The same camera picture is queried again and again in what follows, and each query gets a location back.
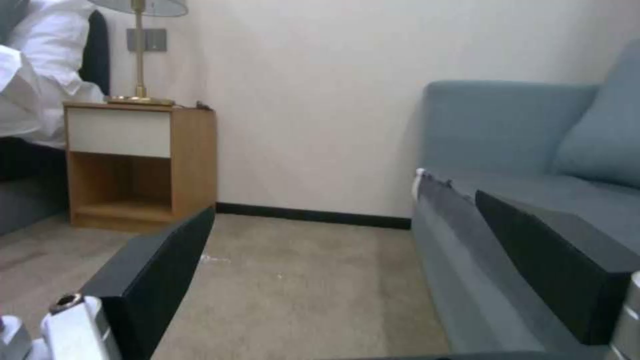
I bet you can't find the white bed duvet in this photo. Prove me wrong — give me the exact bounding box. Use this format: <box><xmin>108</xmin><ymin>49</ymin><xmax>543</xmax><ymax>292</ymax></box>
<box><xmin>0</xmin><ymin>0</ymin><xmax>109</xmax><ymax>149</ymax></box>

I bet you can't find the grey wall switch panel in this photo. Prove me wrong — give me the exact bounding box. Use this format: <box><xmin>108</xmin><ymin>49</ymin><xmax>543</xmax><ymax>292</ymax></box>
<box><xmin>126</xmin><ymin>28</ymin><xmax>168</xmax><ymax>52</ymax></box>

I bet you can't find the wooden nightstand with white drawer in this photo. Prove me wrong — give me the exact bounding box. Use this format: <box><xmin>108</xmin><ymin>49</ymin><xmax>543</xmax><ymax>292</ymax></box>
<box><xmin>62</xmin><ymin>99</ymin><xmax>218</xmax><ymax>228</ymax></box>

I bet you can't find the dark grey bed base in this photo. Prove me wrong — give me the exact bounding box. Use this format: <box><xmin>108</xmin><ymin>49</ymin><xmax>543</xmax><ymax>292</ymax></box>
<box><xmin>0</xmin><ymin>137</ymin><xmax>71</xmax><ymax>237</ymax></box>

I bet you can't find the blue sofa cushion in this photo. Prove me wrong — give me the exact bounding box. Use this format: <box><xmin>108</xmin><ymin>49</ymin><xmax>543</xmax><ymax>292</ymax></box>
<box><xmin>552</xmin><ymin>38</ymin><xmax>640</xmax><ymax>188</ymax></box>

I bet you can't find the blue fabric sofa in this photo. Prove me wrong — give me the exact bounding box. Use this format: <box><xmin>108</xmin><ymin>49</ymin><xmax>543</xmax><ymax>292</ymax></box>
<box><xmin>409</xmin><ymin>38</ymin><xmax>640</xmax><ymax>354</ymax></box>

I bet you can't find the dark blue bed headboard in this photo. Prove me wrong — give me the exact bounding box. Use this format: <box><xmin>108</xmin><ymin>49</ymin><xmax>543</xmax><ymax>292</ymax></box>
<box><xmin>79</xmin><ymin>9</ymin><xmax>111</xmax><ymax>97</ymax></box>

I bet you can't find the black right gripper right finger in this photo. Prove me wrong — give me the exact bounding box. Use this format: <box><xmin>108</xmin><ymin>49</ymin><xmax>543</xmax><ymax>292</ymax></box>
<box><xmin>474</xmin><ymin>189</ymin><xmax>640</xmax><ymax>360</ymax></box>

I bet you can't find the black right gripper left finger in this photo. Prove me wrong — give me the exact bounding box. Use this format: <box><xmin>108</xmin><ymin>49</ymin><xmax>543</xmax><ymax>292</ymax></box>
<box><xmin>0</xmin><ymin>206</ymin><xmax>217</xmax><ymax>360</ymax></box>

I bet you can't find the brass table lamp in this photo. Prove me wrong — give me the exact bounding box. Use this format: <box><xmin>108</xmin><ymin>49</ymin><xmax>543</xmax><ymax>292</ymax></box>
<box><xmin>87</xmin><ymin>0</ymin><xmax>189</xmax><ymax>105</ymax></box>

